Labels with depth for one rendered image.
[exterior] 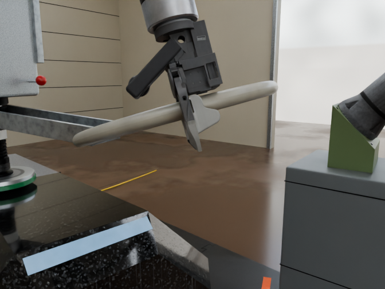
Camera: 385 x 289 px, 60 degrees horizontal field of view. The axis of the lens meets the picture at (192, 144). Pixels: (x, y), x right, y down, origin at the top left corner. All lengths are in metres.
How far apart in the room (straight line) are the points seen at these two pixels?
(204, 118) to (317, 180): 0.85
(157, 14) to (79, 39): 6.78
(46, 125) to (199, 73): 0.54
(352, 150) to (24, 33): 1.20
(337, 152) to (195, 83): 0.92
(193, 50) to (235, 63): 5.46
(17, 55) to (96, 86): 6.34
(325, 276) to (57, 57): 6.28
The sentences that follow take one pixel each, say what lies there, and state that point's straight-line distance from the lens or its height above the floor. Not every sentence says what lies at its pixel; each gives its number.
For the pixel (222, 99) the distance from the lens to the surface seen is 0.59.
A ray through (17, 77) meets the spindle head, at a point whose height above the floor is 1.19.
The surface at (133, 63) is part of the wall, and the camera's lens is 7.66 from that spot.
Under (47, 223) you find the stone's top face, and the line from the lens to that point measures 0.94.
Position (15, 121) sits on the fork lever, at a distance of 1.08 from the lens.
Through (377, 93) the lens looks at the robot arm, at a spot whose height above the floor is 1.14.
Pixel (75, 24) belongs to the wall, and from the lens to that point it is 7.33.
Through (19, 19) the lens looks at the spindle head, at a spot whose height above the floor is 1.37.
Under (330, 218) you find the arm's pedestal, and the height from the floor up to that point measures 0.68.
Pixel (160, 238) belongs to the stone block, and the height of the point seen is 0.77.
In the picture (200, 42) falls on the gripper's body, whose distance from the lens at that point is 0.58.
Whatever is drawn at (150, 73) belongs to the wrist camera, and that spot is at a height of 1.20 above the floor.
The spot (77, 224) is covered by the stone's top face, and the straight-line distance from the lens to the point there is 0.91.
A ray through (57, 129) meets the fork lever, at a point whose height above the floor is 1.06.
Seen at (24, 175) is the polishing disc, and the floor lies 0.88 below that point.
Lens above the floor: 1.20
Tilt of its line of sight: 11 degrees down
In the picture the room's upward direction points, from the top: straight up
